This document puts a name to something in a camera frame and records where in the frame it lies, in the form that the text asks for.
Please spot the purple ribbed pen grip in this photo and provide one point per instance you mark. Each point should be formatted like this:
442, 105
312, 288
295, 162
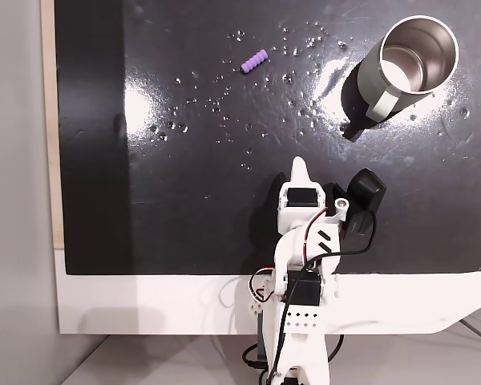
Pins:
253, 61

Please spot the pale green steel cup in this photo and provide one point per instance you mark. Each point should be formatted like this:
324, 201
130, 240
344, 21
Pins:
369, 76

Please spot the black rubber mat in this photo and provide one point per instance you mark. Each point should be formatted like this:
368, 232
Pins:
208, 208

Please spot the black camera box with mount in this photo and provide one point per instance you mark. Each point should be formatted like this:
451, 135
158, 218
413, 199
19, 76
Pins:
366, 188

